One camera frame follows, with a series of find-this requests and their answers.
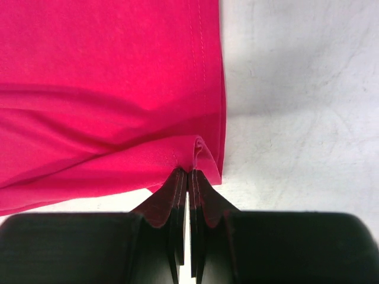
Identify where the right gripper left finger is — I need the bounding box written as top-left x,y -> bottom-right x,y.
1,169 -> 187,283

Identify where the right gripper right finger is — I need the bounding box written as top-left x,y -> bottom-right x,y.
188,170 -> 378,283

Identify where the red t-shirt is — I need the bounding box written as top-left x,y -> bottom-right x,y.
1,1 -> 226,215

